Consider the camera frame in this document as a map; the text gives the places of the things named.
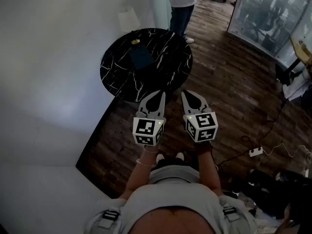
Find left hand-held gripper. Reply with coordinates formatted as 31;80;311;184
132;91;167;147

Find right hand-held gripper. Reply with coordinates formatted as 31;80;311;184
180;89;219;144

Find dark teal tray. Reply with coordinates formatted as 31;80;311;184
128;44;155;71

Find person's right forearm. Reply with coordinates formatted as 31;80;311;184
195;141;224;197

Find person's left forearm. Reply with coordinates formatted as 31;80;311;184
118;144;159;201

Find round black marble table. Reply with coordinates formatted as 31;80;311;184
99;27;194;104

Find person's black trousers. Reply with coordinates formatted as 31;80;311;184
151;156;199;174

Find white power strip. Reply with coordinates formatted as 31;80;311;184
248;146;264;158

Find person's torso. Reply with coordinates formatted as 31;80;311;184
82;164;258;234

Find white shade gold table lamp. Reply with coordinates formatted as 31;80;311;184
117;5;142;46

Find white plastic bag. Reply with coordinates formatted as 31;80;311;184
282;70;312;101

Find glass partition with blinds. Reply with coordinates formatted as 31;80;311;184
227;0;312;69

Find pile of black bags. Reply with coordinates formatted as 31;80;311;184
240;168;312;220

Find wooden office desk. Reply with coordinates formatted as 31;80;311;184
284;37;312;77

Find thin pale bracelet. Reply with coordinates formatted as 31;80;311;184
135;157;154;168

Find black floor cable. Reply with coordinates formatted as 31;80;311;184
214;98;290;168

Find white cable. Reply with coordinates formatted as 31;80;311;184
262;142;312;158

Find grey harness strap buckle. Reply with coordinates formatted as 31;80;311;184
220;200;241;223
97;207;122;230

